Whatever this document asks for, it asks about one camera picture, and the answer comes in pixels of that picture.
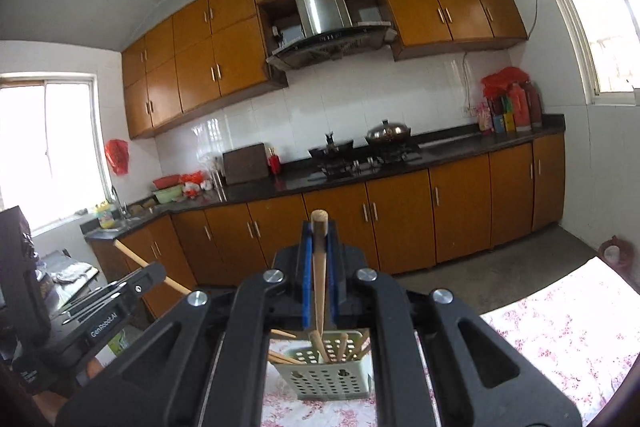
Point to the yellow dish soap bottle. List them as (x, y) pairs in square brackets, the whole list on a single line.
[(106, 217)]

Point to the pink packet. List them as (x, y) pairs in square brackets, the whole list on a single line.
[(484, 117)]

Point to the crumpled white cloth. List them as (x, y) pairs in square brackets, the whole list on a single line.
[(72, 274)]

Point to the dark red bottle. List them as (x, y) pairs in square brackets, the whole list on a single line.
[(535, 107)]

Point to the red basin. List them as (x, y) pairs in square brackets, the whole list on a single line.
[(166, 181)]

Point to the window above sink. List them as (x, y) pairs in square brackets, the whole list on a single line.
[(60, 147)]

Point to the metal faucet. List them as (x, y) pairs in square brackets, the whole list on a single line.
[(123, 209)]

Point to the green perforated chopstick holder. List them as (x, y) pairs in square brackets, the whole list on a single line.
[(325, 379)]

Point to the person's left forearm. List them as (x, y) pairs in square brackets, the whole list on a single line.
[(47, 409)]

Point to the blue and yellow boxes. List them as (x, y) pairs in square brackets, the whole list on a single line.
[(503, 123)]

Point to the red bag on wall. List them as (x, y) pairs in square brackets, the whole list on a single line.
[(116, 157)]

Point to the red and white bags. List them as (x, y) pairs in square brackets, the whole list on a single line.
[(194, 184)]

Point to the dark brown cutting board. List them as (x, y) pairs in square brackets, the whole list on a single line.
[(245, 164)]

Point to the pan with metal lid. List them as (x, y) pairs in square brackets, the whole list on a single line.
[(387, 132)]

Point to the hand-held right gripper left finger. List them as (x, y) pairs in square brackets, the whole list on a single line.
[(306, 287)]

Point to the steel range hood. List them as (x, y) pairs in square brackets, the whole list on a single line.
[(320, 9)]

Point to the gas stove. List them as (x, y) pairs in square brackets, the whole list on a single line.
[(350, 167)]

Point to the large side window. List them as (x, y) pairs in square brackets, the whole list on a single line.
[(615, 32)]

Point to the red floral tablecloth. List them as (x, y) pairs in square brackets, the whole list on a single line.
[(565, 337)]

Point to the dark kitchen countertop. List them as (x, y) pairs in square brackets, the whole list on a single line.
[(450, 147)]

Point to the black wok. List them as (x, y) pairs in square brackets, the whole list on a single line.
[(330, 149)]

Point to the brown lower kitchen cabinets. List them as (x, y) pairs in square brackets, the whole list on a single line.
[(460, 202)]

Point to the green basin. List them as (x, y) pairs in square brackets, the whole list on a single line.
[(169, 196)]

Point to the red bag over condiments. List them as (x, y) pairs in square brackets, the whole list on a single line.
[(502, 82)]

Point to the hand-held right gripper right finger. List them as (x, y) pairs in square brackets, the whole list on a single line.
[(333, 287)]

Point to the wooden chopstick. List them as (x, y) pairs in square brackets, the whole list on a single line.
[(367, 351), (282, 334), (320, 267), (359, 346), (285, 358), (341, 344), (130, 254), (320, 349)]

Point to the person's left hand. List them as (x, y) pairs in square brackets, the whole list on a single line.
[(95, 368)]

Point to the red round container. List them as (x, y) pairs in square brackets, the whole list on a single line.
[(615, 252)]

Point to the orange bottle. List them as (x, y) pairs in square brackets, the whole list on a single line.
[(521, 109)]

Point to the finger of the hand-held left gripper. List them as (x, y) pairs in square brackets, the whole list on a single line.
[(147, 279)]

